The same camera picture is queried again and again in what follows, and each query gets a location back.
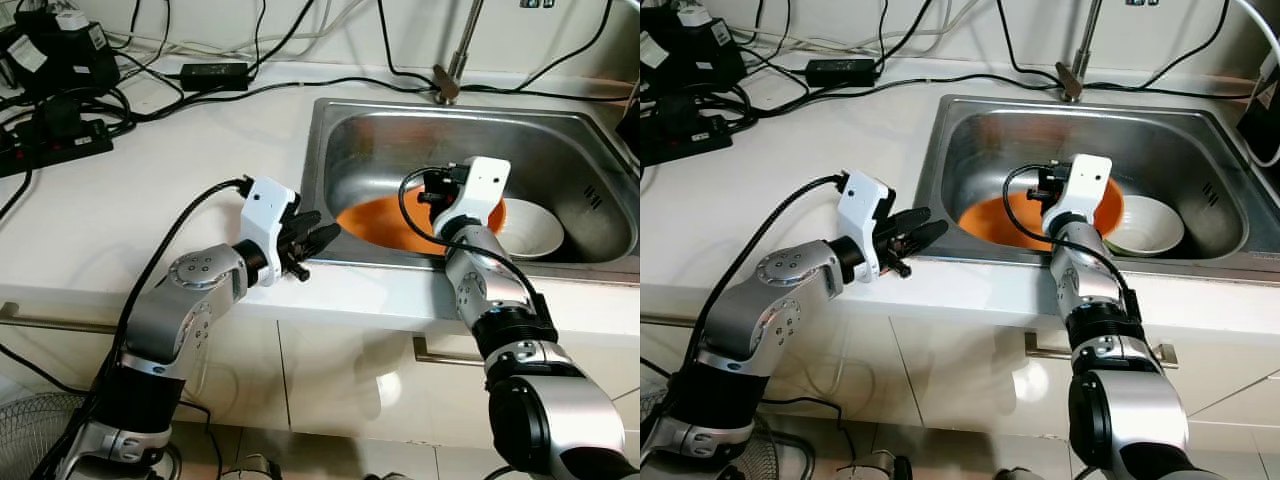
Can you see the orange plastic bowl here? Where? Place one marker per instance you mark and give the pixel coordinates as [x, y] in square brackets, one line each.
[1005, 215]
[385, 220]

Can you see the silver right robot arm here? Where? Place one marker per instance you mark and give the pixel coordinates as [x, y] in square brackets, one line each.
[480, 280]
[1080, 280]

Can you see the white kitchen cabinet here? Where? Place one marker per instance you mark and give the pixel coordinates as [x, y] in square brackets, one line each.
[340, 380]
[950, 380]

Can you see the white ceramic bowl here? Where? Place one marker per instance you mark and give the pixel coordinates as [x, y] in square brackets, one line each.
[535, 230]
[1150, 225]

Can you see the stainless steel sink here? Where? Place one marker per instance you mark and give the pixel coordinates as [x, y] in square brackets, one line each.
[1180, 140]
[560, 140]

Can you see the chrome faucet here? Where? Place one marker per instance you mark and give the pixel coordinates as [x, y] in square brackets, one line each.
[1085, 45]
[462, 45]

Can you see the black power adapter brick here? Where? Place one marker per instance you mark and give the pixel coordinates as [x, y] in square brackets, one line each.
[215, 76]
[840, 72]

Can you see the black power strip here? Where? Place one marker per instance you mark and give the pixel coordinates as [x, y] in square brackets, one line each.
[60, 148]
[690, 135]

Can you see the black appliance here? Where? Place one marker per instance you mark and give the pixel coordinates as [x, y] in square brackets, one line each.
[1265, 120]

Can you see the black charger box with labels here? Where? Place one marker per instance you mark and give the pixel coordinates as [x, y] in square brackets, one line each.
[65, 60]
[695, 55]

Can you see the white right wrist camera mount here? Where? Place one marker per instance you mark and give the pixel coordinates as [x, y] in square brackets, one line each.
[485, 185]
[1085, 180]

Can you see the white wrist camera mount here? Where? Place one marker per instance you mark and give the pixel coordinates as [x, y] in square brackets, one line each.
[262, 205]
[1085, 180]
[860, 200]
[485, 185]

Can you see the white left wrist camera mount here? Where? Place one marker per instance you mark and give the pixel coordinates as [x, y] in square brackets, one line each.
[860, 200]
[262, 205]

